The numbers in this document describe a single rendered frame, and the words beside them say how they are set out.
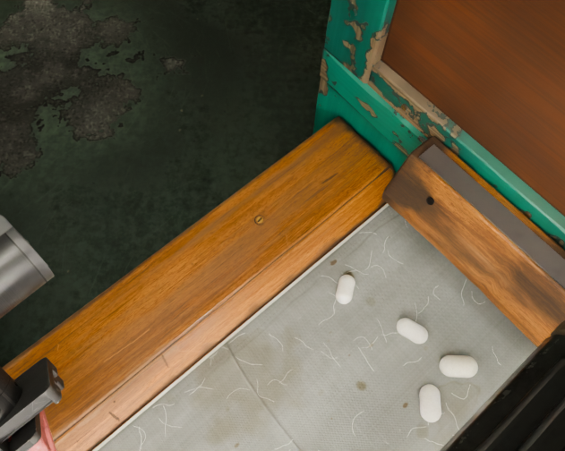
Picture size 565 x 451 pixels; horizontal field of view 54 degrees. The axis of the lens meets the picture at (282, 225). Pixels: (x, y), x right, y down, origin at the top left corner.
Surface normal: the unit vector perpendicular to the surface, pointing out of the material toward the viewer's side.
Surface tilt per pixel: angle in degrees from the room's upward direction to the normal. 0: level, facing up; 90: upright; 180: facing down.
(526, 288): 67
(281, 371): 0
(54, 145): 0
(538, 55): 90
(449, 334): 0
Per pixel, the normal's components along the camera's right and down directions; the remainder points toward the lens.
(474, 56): -0.75, 0.60
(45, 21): 0.02, -0.40
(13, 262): 0.54, 0.00
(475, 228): -0.69, 0.40
